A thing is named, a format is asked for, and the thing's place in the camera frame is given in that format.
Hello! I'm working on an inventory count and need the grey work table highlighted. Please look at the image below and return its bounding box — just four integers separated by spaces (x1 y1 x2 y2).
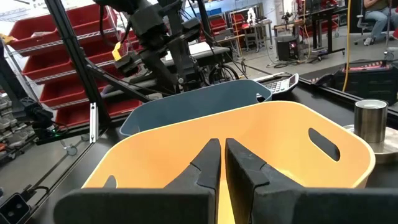
164 42 231 68

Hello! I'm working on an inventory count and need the silver metal disc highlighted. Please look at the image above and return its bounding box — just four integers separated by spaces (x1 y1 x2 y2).
343 124 398 165

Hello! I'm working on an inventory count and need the person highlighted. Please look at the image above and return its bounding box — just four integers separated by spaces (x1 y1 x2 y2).
363 0 398 47

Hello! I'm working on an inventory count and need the black computer tower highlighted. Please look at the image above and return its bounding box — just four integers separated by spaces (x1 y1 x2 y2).
275 35 301 62

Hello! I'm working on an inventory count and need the red storage bin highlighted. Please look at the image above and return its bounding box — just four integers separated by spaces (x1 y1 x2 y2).
22 39 128 85
55 98 143 129
8 3 119 57
208 15 228 34
39 74 125 110

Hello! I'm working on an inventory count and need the blue plastic bin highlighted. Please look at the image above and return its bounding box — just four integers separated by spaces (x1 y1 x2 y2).
119 78 273 137

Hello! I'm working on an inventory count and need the black diagonal frame brace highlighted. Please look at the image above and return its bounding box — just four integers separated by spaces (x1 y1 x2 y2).
86 58 153 103

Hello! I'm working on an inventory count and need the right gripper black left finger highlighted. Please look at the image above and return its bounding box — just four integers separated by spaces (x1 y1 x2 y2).
53 138 223 224

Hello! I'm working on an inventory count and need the silver metal bracket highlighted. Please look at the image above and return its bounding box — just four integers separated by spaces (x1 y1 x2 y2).
89 102 98 144

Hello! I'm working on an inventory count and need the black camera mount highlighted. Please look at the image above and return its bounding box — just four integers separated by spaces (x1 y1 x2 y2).
0 40 63 146

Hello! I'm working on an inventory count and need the yellow hanging cable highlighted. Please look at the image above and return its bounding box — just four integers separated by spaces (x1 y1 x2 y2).
341 0 352 93

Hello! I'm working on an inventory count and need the black equipment case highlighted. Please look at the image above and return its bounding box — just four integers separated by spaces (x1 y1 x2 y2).
334 60 398 105

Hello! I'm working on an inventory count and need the yellow plastic bin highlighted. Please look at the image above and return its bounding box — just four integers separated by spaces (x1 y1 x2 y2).
81 100 376 224

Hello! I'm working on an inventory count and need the black desk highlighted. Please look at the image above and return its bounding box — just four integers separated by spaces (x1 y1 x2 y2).
306 6 349 56

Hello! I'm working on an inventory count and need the yellow tag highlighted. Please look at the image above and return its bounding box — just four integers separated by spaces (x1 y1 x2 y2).
111 42 123 62

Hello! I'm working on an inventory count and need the silver metal cylinder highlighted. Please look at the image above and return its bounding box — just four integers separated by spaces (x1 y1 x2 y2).
353 98 389 144

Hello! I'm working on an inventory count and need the office chair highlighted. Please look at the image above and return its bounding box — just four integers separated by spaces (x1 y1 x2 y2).
354 0 398 45

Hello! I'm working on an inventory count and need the black connector box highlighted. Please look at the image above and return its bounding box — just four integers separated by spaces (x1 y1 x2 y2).
0 192 31 224

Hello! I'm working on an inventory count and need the white robot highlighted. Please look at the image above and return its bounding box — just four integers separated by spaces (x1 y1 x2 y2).
247 7 257 26

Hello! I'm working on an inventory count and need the black aluminium frame post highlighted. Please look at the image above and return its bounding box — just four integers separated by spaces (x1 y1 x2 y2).
45 0 112 127

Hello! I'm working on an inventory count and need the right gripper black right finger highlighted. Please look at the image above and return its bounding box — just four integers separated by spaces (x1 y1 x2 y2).
224 138 398 224

